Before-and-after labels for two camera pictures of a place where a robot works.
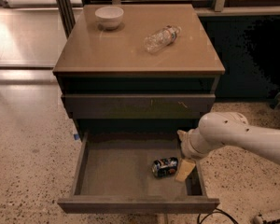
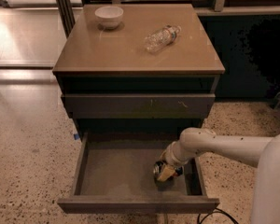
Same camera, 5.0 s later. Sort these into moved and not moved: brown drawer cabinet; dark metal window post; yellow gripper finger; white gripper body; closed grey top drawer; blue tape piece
Moved: yellow gripper finger; white gripper body
Not moved: dark metal window post; brown drawer cabinet; closed grey top drawer; blue tape piece
